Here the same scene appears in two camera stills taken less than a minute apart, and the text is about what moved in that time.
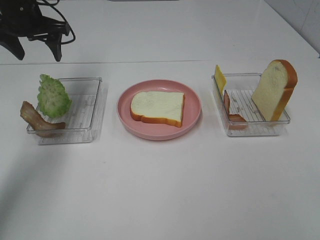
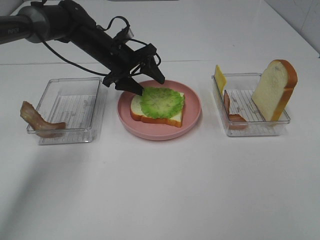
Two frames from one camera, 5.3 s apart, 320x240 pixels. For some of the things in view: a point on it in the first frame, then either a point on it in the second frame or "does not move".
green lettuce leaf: (52, 99) → (157, 102)
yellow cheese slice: (220, 78) does not move
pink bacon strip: (235, 121) does not move
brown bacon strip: (42, 128) does not move
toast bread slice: (274, 89) does not move
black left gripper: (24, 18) → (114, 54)
